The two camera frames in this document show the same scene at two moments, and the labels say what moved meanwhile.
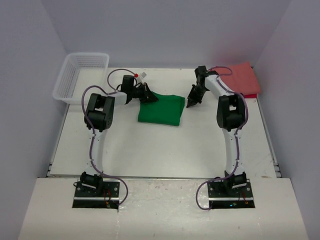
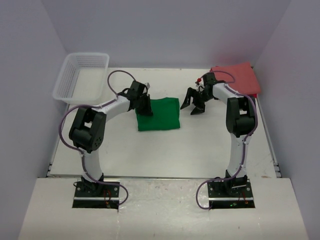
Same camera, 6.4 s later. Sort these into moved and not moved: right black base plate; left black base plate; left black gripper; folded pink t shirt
Moved: left black gripper
Not moved: right black base plate; left black base plate; folded pink t shirt
